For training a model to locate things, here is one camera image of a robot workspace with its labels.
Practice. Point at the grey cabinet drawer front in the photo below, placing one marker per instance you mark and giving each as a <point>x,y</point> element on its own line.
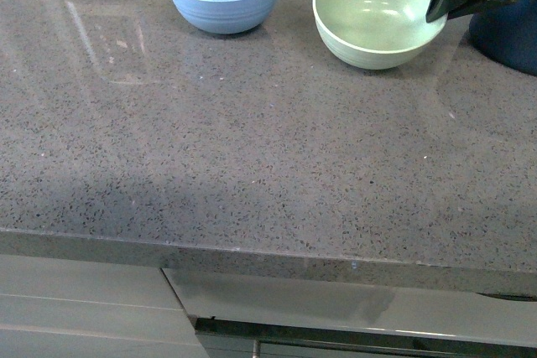
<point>355,307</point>

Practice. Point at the blue saucepan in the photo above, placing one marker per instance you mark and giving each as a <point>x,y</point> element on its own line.
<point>507,35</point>

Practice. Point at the green bowl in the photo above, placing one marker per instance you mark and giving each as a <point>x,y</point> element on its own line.
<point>375,34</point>

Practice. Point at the grey cabinet door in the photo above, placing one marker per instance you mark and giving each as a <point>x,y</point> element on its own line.
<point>61,308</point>

